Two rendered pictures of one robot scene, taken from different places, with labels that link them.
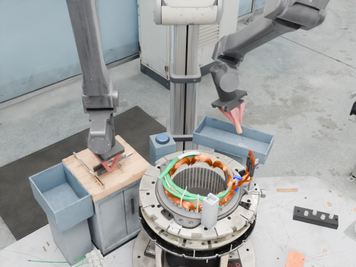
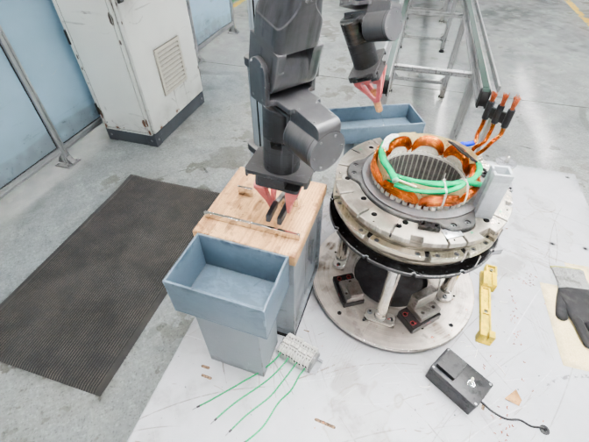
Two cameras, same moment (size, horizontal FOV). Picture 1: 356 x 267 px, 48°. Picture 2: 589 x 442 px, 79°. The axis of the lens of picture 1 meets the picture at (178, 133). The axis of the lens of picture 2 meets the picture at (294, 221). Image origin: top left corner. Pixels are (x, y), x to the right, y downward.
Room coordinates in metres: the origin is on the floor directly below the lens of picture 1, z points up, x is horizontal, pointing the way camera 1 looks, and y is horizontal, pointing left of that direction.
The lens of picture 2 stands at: (0.44, 0.42, 1.51)
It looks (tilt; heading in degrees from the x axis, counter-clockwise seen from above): 45 degrees down; 328
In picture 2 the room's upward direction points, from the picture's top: straight up
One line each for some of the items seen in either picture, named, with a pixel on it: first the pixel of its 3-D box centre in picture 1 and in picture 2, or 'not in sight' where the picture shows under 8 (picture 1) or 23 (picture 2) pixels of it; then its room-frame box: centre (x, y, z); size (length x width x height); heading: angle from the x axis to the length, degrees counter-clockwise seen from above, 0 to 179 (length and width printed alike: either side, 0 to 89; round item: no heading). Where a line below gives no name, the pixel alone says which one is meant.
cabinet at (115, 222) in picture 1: (111, 198); (268, 258); (0.88, 0.21, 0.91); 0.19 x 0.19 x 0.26; 39
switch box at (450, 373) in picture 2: not in sight; (458, 379); (0.50, 0.01, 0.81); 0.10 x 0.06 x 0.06; 9
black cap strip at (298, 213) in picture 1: (315, 217); not in sight; (0.93, -0.49, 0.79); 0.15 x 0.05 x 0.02; 75
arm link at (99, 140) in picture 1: (101, 120); (303, 108); (0.79, 0.19, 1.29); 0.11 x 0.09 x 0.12; 5
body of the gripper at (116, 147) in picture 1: (104, 138); (281, 153); (0.83, 0.20, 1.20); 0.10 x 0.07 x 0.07; 40
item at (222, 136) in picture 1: (229, 165); (363, 161); (1.04, -0.18, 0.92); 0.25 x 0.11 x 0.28; 66
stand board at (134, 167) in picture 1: (107, 166); (264, 210); (0.88, 0.21, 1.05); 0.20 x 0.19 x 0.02; 129
